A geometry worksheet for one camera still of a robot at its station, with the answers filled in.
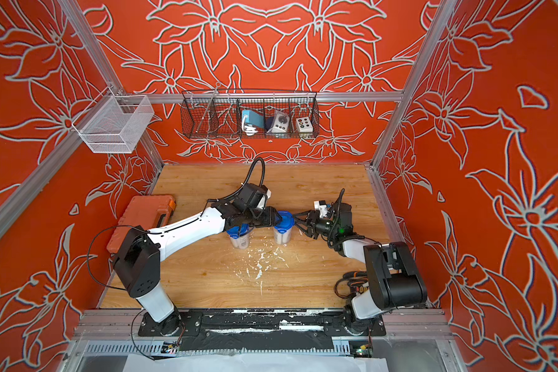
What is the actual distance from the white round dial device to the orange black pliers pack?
0.61m

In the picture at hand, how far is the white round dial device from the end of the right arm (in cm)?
35

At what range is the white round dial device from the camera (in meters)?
0.92

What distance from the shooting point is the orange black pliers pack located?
79cm

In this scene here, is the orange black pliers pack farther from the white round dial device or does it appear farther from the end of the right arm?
the white round dial device

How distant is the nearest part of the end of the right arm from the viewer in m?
0.71

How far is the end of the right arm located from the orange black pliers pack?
187 millimetres
